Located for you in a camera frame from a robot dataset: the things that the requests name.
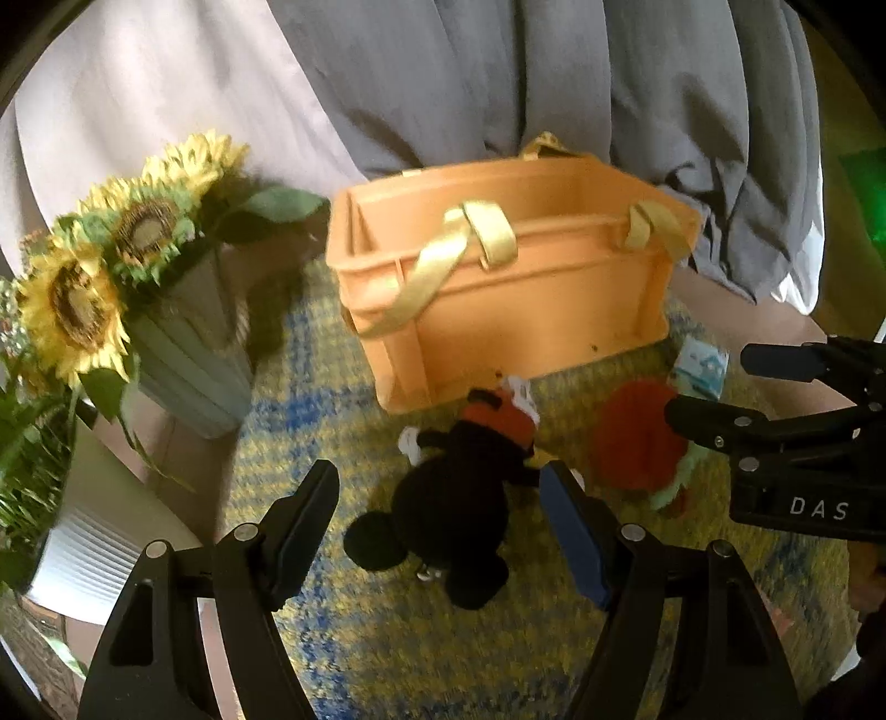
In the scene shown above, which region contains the Mickey Mouse plush toy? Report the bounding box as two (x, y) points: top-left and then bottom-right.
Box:
(344, 375), (540, 610)

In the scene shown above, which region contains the orange plastic storage crate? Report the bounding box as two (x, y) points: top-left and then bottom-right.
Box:
(326, 156), (701, 413)

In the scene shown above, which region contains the yellow blue plaid mat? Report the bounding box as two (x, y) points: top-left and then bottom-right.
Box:
(221, 258), (858, 718)

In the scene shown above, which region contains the white sheer curtain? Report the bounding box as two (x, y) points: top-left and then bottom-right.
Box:
(2, 2), (363, 275)

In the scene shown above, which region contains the white plant pot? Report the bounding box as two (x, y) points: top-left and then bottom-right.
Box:
(25, 424), (200, 625)

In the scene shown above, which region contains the grey ribbed vase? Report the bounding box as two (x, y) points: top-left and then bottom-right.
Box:
(129, 252), (253, 440)

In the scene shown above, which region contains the green potted plant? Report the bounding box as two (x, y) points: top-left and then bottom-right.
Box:
(2, 368), (97, 593)

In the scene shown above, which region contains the blue cartoon tissue pack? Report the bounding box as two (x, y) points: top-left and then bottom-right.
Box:
(670, 337), (730, 400)

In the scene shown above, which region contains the artificial sunflower bouquet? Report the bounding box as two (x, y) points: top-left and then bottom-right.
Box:
(9, 129), (327, 421)

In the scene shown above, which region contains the red plush strawberry toy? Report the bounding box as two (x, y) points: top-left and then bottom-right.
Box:
(590, 378), (707, 517)

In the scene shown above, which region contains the grey curtain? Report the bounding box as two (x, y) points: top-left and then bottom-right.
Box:
(272, 2), (825, 312)

